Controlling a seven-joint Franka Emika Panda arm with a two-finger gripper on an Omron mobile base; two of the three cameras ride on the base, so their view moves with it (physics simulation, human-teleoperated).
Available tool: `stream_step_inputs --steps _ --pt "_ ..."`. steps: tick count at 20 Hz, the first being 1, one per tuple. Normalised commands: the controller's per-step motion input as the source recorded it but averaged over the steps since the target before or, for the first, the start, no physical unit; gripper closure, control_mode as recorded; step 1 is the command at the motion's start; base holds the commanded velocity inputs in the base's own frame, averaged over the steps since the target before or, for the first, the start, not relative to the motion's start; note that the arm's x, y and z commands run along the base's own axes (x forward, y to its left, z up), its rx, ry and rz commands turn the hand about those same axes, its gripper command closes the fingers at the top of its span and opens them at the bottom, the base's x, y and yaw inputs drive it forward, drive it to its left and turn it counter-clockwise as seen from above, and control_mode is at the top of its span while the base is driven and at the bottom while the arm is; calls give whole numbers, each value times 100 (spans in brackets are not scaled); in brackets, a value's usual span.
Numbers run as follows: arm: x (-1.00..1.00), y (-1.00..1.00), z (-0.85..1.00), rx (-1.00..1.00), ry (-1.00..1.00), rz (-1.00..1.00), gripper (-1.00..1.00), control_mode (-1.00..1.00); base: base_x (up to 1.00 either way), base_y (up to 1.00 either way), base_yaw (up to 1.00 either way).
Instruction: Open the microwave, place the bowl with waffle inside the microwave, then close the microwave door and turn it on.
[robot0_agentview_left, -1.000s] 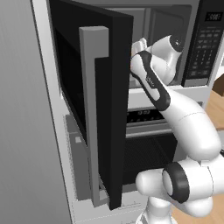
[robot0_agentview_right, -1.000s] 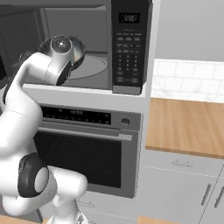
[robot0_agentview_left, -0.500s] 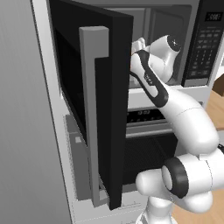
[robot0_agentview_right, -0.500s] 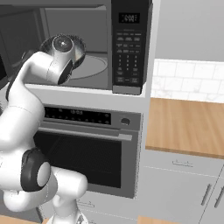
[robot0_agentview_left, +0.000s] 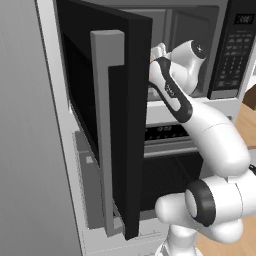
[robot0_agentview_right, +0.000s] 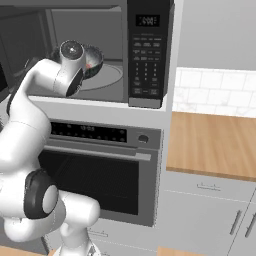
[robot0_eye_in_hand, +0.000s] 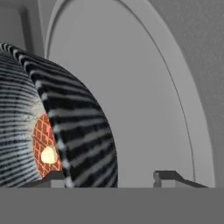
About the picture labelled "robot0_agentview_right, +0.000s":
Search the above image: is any stainless steel built-in oven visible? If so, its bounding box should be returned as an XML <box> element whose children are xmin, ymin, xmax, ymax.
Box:
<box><xmin>37</xmin><ymin>119</ymin><xmax>163</xmax><ymax>228</ymax></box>

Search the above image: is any dark bowl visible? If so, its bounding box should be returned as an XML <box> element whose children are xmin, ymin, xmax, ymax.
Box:
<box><xmin>81</xmin><ymin>44</ymin><xmax>105</xmax><ymax>81</ymax></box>

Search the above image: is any white drawer front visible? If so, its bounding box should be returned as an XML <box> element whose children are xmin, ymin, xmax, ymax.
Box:
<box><xmin>162</xmin><ymin>170</ymin><xmax>256</xmax><ymax>204</ymax></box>
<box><xmin>45</xmin><ymin>217</ymin><xmax>162</xmax><ymax>256</ymax></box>

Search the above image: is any white tall appliance cabinet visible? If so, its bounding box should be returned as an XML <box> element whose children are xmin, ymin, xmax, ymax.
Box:
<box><xmin>27</xmin><ymin>0</ymin><xmax>185</xmax><ymax>256</ymax></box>

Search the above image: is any white cupboard door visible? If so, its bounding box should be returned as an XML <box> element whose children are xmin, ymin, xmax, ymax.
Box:
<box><xmin>228</xmin><ymin>199</ymin><xmax>256</xmax><ymax>256</ymax></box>
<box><xmin>157</xmin><ymin>189</ymin><xmax>252</xmax><ymax>256</ymax></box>

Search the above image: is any black microwave oven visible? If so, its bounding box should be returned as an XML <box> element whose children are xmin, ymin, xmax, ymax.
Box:
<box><xmin>0</xmin><ymin>0</ymin><xmax>175</xmax><ymax>110</ymax></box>

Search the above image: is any silver cupboard door handle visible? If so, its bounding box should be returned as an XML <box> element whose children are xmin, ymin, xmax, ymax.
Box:
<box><xmin>229</xmin><ymin>209</ymin><xmax>243</xmax><ymax>237</ymax></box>
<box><xmin>244</xmin><ymin>212</ymin><xmax>256</xmax><ymax>239</ymax></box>

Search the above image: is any round oven knob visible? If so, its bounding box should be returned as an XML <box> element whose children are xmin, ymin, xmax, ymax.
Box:
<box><xmin>137</xmin><ymin>133</ymin><xmax>150</xmax><ymax>144</ymax></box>

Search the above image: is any silver drawer handle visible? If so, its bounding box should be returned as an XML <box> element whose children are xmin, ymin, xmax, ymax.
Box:
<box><xmin>196</xmin><ymin>181</ymin><xmax>222</xmax><ymax>192</ymax></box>
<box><xmin>87</xmin><ymin>229</ymin><xmax>110</xmax><ymax>239</ymax></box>

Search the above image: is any silver oven door handle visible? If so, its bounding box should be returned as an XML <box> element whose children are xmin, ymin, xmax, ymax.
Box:
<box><xmin>43</xmin><ymin>144</ymin><xmax>152</xmax><ymax>162</ymax></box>

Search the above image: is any black microwave door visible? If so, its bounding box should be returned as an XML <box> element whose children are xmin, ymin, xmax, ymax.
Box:
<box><xmin>0</xmin><ymin>60</ymin><xmax>10</xmax><ymax>103</ymax></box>

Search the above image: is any black glass oven door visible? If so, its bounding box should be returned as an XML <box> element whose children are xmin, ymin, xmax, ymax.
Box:
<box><xmin>37</xmin><ymin>145</ymin><xmax>159</xmax><ymax>228</ymax></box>

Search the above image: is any grey microwave turntable plate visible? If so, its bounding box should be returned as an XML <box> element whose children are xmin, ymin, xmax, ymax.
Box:
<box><xmin>78</xmin><ymin>63</ymin><xmax>125</xmax><ymax>92</ymax></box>

